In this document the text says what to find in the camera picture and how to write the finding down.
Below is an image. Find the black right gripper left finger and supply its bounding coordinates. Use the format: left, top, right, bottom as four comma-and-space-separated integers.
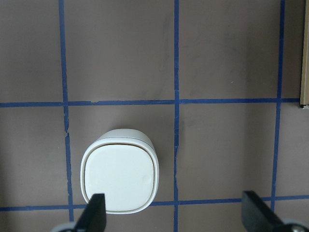
74, 193, 107, 232

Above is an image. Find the white trash can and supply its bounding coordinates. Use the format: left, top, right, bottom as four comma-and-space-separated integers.
80, 129, 159, 215

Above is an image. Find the wire basket with wood box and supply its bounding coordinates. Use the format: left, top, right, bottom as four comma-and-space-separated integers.
300, 0, 309, 109

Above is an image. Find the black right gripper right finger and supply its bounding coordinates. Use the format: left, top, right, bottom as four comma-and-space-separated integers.
241, 190, 285, 232

